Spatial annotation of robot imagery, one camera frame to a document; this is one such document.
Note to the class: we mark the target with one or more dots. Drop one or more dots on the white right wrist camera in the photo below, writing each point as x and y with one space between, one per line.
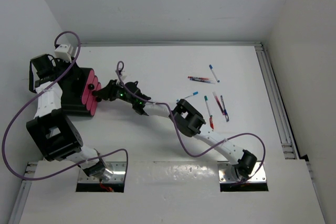
121 75

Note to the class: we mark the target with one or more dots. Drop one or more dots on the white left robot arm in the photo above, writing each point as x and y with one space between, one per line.
51 129

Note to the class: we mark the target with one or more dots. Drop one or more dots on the dark blue gel pen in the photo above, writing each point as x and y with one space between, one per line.
224 109

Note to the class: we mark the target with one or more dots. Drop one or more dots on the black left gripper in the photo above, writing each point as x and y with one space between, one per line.
76 72

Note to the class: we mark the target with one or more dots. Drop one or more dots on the blue cap white marker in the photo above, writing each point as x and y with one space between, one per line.
214 74

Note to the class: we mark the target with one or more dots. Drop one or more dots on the teal cap white marker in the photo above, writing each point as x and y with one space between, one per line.
208 107

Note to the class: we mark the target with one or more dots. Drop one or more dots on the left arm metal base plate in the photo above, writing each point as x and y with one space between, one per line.
114 173

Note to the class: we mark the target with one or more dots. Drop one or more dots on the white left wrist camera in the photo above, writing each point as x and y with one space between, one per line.
64 52

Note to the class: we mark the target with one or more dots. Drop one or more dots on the black drawer cabinet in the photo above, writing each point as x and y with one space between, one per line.
71 95

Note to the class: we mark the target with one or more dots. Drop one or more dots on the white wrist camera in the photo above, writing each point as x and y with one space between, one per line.
64 52
121 75

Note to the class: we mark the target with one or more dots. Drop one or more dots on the light blue cap marker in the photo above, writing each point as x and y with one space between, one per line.
188 96

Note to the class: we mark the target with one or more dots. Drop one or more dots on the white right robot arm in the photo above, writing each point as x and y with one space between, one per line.
186 120

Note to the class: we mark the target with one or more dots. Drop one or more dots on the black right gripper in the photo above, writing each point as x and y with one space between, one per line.
108 93

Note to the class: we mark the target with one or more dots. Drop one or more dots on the pink drawer tray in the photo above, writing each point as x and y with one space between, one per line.
97 87
91 104

